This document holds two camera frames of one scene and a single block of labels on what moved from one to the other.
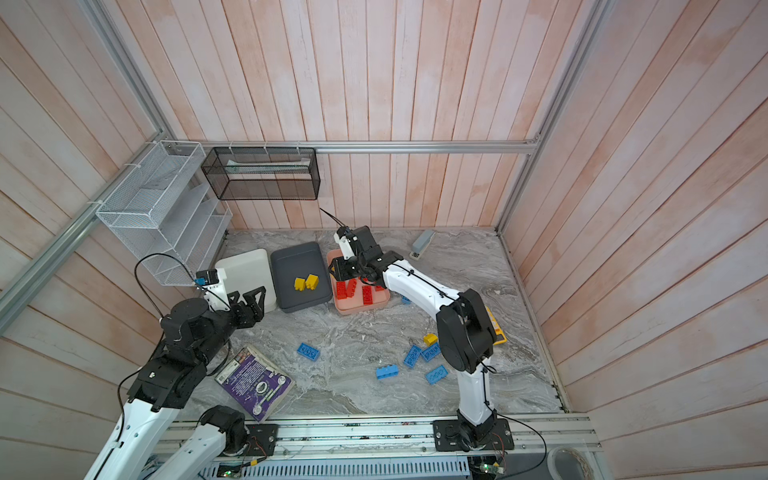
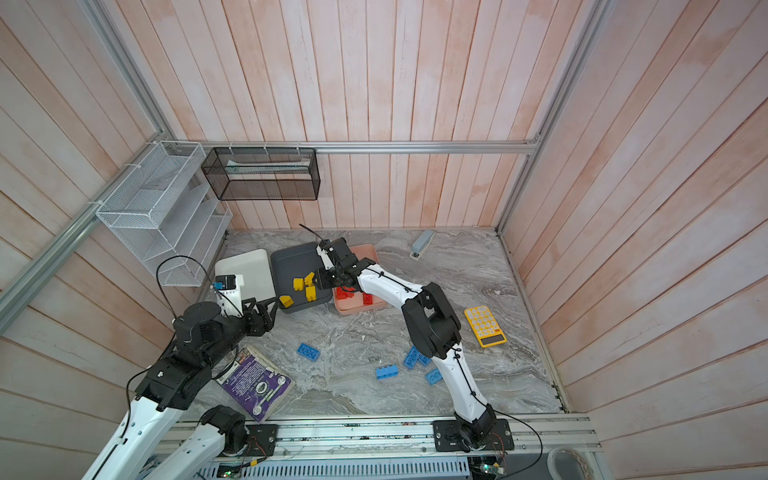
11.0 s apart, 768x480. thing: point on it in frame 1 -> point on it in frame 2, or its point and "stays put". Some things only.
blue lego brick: (412, 356) stays put
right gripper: (341, 273) -> (323, 281)
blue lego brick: (308, 351) stays put
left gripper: (257, 311) -> (267, 322)
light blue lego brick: (386, 371) stays put
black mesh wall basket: (257, 173) stays put
